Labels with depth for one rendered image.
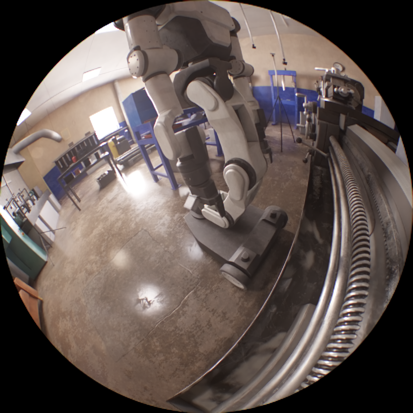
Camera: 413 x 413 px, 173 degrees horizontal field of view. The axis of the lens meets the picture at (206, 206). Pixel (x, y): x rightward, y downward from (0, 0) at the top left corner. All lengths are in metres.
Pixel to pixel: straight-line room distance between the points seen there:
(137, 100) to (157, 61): 1.28
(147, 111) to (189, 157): 1.34
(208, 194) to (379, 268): 0.47
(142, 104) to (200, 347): 2.08
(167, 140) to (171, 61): 0.22
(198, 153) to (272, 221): 0.68
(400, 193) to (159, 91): 0.54
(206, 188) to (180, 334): 0.85
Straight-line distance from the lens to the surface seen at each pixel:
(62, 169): 3.69
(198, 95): 0.50
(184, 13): 0.55
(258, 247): 0.80
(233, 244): 0.83
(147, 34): 0.46
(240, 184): 0.50
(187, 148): 0.36
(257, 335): 0.50
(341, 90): 0.88
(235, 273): 0.73
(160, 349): 1.04
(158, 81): 0.39
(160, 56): 0.40
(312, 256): 0.61
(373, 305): 0.32
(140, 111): 1.63
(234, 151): 0.51
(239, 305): 0.89
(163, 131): 0.35
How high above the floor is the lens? 0.89
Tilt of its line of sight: 43 degrees down
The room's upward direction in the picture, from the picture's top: 15 degrees counter-clockwise
